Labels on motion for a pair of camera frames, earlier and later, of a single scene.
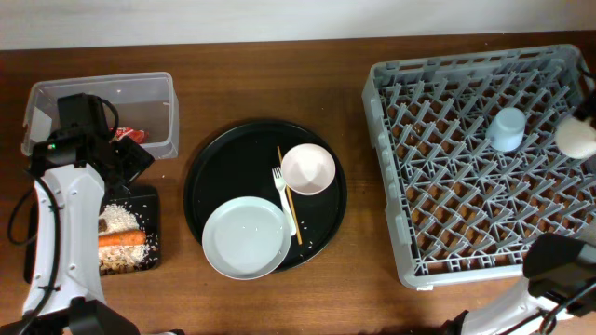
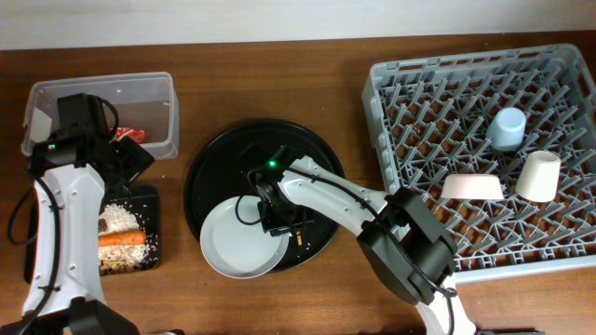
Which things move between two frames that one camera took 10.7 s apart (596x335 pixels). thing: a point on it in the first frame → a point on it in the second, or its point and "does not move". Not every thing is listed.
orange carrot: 122,238 does not move
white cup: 575,138 → 539,178
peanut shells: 110,267 does not move
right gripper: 589,109 → 275,225
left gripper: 135,158 does not move
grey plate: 246,238 does not move
